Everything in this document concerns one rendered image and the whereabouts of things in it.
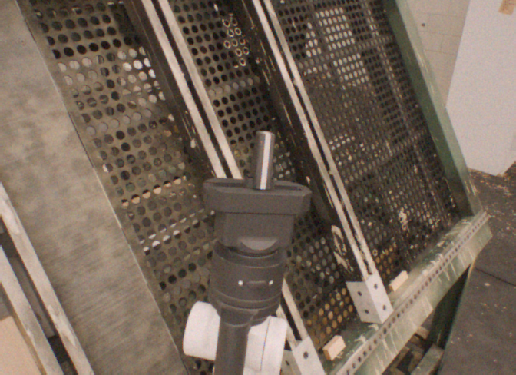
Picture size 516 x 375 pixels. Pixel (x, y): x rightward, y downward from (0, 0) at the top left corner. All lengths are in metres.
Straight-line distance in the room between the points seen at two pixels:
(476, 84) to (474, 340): 2.20
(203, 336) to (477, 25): 3.69
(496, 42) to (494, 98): 0.44
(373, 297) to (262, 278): 0.78
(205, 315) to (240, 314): 0.07
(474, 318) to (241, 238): 2.35
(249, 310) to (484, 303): 2.44
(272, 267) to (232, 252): 0.05
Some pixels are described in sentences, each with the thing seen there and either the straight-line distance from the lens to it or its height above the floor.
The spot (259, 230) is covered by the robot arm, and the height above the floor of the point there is 1.55.
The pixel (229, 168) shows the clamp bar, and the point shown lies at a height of 1.39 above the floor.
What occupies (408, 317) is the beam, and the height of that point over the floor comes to 0.85.
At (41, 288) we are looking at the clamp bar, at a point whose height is 1.35.
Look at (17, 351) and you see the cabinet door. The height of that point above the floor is 1.26.
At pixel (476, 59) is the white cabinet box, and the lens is 4.06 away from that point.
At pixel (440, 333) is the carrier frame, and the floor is 0.21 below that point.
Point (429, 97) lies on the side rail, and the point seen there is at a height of 1.31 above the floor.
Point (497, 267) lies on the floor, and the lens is 3.17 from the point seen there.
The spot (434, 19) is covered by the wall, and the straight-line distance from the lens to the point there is 5.66.
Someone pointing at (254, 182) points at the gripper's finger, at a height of 1.60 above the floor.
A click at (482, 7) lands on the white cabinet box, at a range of 4.00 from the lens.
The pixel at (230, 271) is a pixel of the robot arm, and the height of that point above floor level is 1.51.
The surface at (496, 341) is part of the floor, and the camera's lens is 2.69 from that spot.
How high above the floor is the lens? 1.84
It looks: 30 degrees down
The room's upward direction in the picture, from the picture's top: straight up
